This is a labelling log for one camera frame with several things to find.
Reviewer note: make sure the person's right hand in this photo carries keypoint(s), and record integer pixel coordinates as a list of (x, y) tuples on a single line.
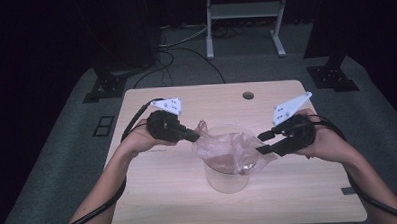
[(327, 144)]

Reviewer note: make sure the white metal stand frame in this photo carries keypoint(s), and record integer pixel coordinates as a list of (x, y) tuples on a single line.
[(244, 9)]

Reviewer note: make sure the translucent pink plastic bag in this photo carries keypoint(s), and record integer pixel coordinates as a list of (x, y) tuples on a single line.
[(227, 147)]

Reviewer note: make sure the clear round container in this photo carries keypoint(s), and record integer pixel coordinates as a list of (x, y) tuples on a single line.
[(227, 182)]

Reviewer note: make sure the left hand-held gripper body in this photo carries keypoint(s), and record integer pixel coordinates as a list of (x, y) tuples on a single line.
[(163, 126)]

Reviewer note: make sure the black stand base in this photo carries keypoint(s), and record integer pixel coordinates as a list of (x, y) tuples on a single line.
[(332, 77), (107, 86)]

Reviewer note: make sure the black floor socket plate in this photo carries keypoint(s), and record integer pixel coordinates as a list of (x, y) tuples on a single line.
[(103, 126)]

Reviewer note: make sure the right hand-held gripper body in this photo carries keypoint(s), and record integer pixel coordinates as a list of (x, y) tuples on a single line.
[(299, 132)]

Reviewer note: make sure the dark tape piece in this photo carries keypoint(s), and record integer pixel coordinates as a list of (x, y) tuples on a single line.
[(348, 191)]

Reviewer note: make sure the person's left hand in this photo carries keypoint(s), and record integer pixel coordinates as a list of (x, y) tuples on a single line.
[(137, 140)]

